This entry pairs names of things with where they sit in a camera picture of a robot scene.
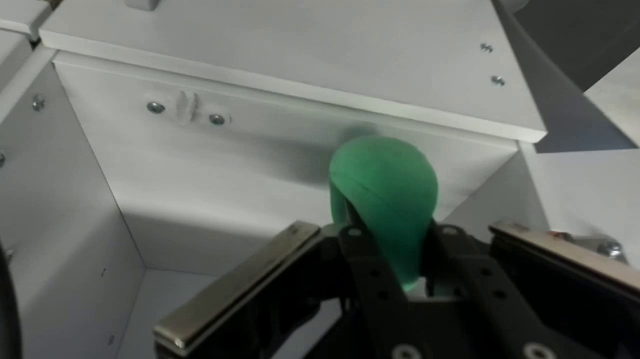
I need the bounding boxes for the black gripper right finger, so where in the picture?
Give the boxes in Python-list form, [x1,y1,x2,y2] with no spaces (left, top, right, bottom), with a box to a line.
[427,221,640,359]

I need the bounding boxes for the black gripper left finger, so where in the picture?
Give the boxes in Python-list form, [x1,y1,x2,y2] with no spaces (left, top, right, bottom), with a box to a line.
[155,219,429,359]

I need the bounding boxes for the green plush ball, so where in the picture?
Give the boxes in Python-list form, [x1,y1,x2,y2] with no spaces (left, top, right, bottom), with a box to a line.
[328,133,440,295]

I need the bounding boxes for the white toy play kitchen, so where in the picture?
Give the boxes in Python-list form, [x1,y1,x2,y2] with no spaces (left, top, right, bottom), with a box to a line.
[0,0,640,359]

